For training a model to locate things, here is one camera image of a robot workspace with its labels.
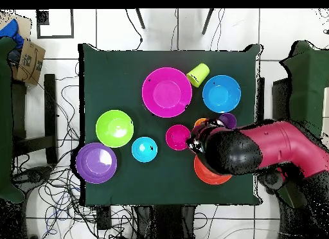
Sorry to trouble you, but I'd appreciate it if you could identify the black power strip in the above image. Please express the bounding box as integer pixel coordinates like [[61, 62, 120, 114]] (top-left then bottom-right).
[[96, 206, 112, 231]]

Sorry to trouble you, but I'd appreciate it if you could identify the black frame stand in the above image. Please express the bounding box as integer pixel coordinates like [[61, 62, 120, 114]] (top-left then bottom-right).
[[11, 73, 58, 164]]

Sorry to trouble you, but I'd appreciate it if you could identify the large green bowl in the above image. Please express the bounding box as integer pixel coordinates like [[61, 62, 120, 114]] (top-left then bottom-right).
[[95, 109, 134, 148]]

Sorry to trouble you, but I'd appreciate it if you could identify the black cabinet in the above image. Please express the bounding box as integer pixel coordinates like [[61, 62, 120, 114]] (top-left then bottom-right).
[[271, 78, 291, 121]]

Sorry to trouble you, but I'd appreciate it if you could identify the cardboard box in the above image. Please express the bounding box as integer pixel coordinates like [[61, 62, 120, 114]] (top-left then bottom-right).
[[11, 39, 46, 85]]

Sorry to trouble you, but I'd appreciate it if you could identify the black floor cable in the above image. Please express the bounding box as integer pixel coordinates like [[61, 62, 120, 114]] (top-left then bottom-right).
[[125, 8, 143, 51]]

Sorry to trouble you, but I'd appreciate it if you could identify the black tripod leg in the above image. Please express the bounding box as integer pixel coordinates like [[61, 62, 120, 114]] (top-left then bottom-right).
[[135, 8, 146, 30], [201, 8, 214, 35]]

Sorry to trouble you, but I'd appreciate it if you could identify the white box stack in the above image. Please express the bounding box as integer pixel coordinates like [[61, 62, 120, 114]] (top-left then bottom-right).
[[321, 87, 329, 147]]

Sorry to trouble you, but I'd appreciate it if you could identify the large orange-red bowl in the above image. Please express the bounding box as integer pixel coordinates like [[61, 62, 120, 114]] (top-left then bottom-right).
[[193, 154, 233, 186]]

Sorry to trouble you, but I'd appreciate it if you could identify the grey pedestal foot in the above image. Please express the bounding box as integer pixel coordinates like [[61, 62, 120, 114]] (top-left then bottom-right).
[[258, 170, 285, 195], [15, 166, 52, 184]]

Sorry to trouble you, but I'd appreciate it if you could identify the dark green tablecloth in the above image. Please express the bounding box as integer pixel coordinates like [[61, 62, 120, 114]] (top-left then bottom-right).
[[78, 42, 264, 207]]

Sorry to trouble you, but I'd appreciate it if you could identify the purple cup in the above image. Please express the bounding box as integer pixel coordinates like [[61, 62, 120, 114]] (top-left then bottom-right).
[[218, 112, 238, 130]]

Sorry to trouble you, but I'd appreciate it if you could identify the neighbouring green covered table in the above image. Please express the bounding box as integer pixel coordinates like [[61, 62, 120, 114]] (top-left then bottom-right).
[[0, 37, 25, 204], [278, 40, 329, 208]]

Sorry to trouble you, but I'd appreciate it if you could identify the green cup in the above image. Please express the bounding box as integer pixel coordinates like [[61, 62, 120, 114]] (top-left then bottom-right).
[[186, 63, 211, 89]]

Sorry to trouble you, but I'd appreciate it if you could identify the large blue bowl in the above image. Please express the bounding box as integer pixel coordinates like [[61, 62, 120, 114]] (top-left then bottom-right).
[[202, 75, 242, 114]]

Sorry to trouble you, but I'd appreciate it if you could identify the small red-pink bowl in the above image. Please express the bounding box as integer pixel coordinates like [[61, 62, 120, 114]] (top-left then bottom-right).
[[164, 124, 191, 152]]

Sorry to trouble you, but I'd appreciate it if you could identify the blue cloth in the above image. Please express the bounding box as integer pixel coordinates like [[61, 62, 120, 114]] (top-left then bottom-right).
[[0, 18, 24, 49]]

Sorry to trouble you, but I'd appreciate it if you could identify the small blue bowl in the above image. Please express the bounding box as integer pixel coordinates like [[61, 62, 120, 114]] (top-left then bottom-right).
[[131, 136, 158, 163]]

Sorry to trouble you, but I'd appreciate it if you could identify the large purple bowl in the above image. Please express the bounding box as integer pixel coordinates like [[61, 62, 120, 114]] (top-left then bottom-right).
[[75, 143, 118, 184]]

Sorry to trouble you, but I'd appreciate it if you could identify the large pink bowl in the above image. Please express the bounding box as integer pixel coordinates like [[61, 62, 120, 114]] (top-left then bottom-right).
[[141, 67, 193, 119]]

